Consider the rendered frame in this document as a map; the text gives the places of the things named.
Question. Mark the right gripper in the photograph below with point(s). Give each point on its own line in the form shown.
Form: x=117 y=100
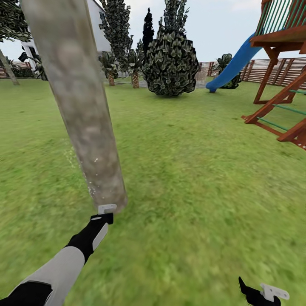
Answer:
x=254 y=297

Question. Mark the garden chair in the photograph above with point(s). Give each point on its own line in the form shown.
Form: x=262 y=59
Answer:
x=201 y=75

